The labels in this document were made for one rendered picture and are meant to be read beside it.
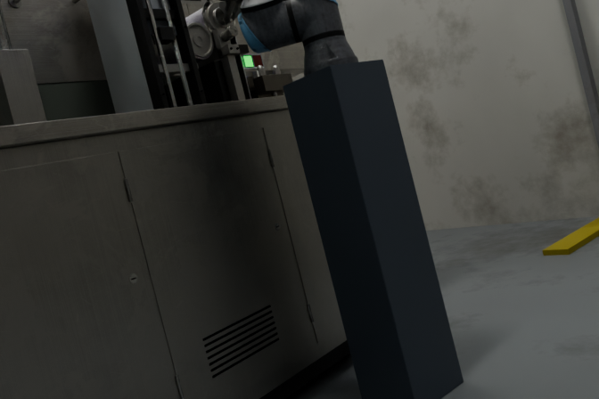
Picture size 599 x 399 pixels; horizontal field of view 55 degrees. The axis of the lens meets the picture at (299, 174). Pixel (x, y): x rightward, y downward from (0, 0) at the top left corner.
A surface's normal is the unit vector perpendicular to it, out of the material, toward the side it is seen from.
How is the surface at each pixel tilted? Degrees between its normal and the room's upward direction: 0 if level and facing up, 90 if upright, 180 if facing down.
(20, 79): 90
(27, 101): 90
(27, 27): 90
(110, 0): 90
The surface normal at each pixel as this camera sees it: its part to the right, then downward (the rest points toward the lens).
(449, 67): -0.75, 0.20
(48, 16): 0.72, -0.18
